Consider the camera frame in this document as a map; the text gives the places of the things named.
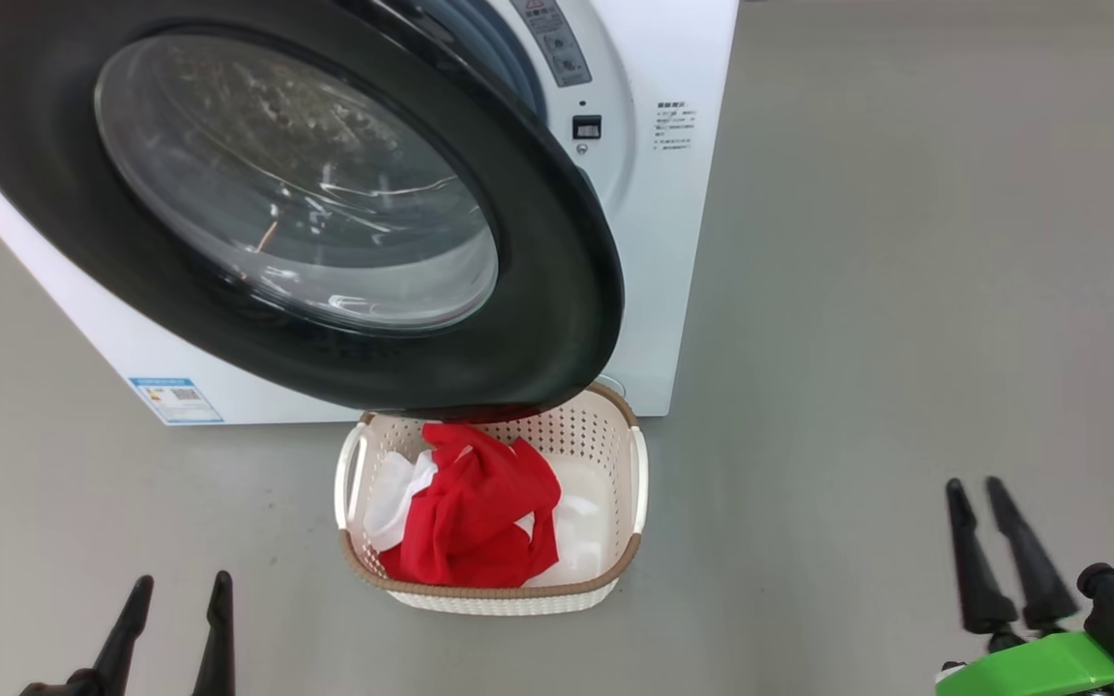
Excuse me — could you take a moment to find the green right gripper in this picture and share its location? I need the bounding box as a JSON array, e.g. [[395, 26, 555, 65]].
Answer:
[[934, 476, 1114, 696]]

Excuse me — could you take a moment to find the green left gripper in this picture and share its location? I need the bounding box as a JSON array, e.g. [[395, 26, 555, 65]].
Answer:
[[20, 570, 236, 696]]

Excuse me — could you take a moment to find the red and white garment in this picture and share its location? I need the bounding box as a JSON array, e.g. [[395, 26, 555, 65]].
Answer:
[[362, 421, 606, 589]]

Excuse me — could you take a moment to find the black round machine door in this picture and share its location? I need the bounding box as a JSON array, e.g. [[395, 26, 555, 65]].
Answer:
[[0, 0, 626, 423]]

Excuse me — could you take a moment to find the cream plastic laundry basket brown rim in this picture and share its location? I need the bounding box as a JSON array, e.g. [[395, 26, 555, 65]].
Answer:
[[333, 382, 650, 617]]

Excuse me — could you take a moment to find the white front-load washing machine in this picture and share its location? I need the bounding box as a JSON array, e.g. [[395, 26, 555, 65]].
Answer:
[[0, 0, 742, 426]]

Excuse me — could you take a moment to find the grey rubber door gasket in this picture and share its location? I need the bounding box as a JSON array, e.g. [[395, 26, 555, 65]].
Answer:
[[402, 0, 550, 122]]

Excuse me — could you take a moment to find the blue energy label sticker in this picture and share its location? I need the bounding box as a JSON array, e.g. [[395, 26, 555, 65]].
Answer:
[[129, 376, 225, 425]]

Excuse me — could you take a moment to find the grey warning label strip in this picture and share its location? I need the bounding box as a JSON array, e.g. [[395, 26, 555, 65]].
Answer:
[[509, 0, 593, 88]]

